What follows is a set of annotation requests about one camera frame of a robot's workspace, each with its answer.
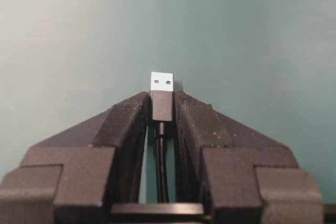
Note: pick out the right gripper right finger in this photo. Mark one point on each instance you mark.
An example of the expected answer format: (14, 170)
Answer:
(237, 173)

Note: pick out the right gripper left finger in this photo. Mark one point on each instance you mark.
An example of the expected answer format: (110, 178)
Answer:
(76, 175)

